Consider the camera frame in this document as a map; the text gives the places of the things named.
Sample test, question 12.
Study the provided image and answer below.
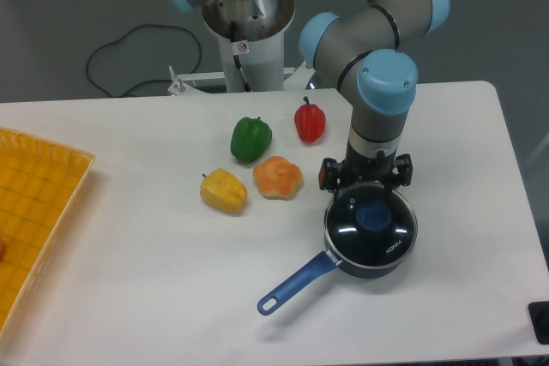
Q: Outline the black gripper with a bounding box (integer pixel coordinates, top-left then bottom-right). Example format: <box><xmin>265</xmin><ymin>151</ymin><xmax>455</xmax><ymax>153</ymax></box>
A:
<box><xmin>319</xmin><ymin>145</ymin><xmax>413</xmax><ymax>201</ymax></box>

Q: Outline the glass pot lid blue knob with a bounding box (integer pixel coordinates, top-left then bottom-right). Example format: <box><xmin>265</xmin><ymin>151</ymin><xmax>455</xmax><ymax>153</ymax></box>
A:
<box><xmin>324</xmin><ymin>183</ymin><xmax>418</xmax><ymax>270</ymax></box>

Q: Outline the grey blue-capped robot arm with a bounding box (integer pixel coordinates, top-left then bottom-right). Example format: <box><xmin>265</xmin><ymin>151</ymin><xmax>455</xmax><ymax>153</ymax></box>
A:
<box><xmin>170</xmin><ymin>0</ymin><xmax>449</xmax><ymax>195</ymax></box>

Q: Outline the red bell pepper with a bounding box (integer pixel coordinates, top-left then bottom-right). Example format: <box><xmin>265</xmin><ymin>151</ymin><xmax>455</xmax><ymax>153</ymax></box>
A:
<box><xmin>294</xmin><ymin>96</ymin><xmax>326</xmax><ymax>143</ymax></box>

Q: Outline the orange bread roll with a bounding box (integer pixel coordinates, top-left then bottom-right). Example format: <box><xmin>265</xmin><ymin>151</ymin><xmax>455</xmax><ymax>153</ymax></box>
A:
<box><xmin>252</xmin><ymin>156</ymin><xmax>304</xmax><ymax>200</ymax></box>

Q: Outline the green bell pepper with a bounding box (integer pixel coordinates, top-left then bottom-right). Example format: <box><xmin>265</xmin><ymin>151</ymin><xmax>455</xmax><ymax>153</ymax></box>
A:
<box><xmin>230</xmin><ymin>117</ymin><xmax>272</xmax><ymax>164</ymax></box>

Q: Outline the yellow bell pepper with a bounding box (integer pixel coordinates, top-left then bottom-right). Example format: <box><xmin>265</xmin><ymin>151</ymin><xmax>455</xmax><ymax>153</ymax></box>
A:
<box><xmin>199</xmin><ymin>168</ymin><xmax>248</xmax><ymax>213</ymax></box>

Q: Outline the black corner object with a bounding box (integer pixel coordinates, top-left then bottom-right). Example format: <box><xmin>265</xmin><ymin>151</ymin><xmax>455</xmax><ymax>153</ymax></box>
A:
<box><xmin>528</xmin><ymin>301</ymin><xmax>549</xmax><ymax>345</ymax></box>

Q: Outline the yellow woven basket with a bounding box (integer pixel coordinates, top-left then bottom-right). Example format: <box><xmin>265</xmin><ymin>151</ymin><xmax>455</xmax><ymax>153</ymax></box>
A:
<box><xmin>1</xmin><ymin>127</ymin><xmax>95</xmax><ymax>331</ymax></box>

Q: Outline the blue saucepan with handle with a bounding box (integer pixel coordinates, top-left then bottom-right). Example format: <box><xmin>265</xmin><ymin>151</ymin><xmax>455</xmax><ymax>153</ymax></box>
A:
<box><xmin>256</xmin><ymin>216</ymin><xmax>399</xmax><ymax>315</ymax></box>

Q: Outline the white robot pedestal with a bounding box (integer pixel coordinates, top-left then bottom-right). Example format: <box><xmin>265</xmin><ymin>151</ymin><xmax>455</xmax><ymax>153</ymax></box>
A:
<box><xmin>173</xmin><ymin>0</ymin><xmax>295</xmax><ymax>93</ymax></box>

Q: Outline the black floor cable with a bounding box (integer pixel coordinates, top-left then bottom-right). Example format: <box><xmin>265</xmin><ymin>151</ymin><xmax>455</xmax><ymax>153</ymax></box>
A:
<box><xmin>86</xmin><ymin>23</ymin><xmax>202</xmax><ymax>99</ymax></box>

